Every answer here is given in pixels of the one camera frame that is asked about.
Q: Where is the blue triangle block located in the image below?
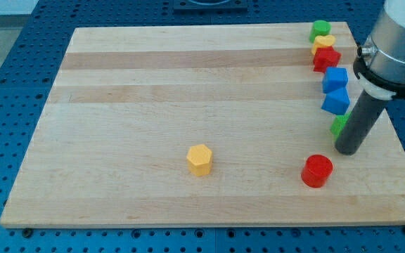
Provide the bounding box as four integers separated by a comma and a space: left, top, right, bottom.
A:
321, 88, 350, 115

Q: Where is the yellow heart block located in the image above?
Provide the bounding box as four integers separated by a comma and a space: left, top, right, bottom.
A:
311, 34, 336, 55

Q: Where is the wooden board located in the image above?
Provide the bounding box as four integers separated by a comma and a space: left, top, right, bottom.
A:
0, 22, 405, 228

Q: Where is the yellow hexagon block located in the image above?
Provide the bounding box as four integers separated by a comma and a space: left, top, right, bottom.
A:
186, 144, 213, 176

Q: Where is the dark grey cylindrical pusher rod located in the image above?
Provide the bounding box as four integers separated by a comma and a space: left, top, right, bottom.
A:
335, 90, 388, 155

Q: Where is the red cylinder block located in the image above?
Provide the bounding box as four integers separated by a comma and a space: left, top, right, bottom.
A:
301, 154, 333, 188

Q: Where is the blue cube block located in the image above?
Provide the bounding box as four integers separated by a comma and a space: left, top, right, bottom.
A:
322, 67, 349, 93

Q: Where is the green cylinder block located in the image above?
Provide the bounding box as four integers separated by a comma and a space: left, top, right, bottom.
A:
309, 20, 331, 43

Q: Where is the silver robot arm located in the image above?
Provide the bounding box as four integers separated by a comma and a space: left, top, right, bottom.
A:
335, 0, 405, 155

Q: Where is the red star block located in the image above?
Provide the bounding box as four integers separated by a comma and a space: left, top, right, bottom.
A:
313, 46, 342, 73

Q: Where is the green star block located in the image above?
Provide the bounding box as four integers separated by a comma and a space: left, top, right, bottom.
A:
330, 112, 350, 140

